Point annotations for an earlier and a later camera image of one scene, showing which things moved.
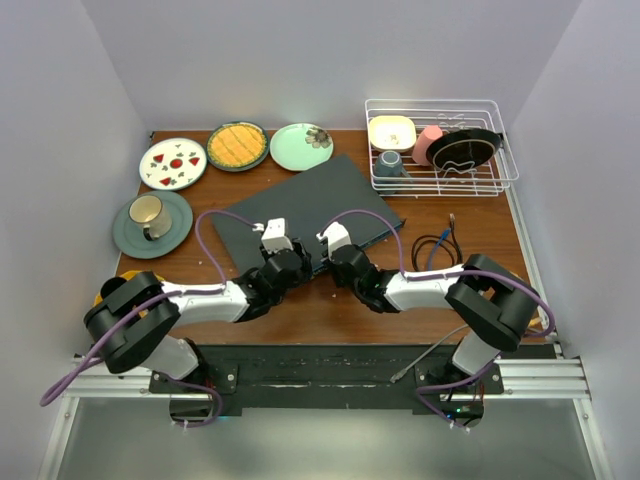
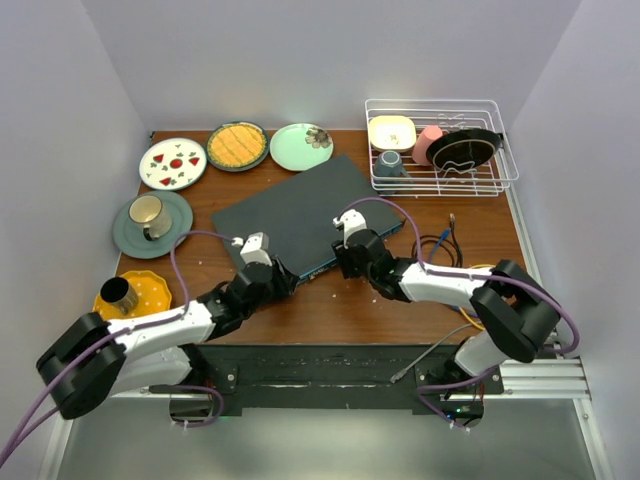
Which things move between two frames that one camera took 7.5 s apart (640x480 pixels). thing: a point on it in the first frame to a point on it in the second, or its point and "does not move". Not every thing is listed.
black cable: [445, 242] does not move
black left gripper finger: [305, 256] to [284, 281]
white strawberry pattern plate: [172, 164] does not move
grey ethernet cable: [402, 372] does not move
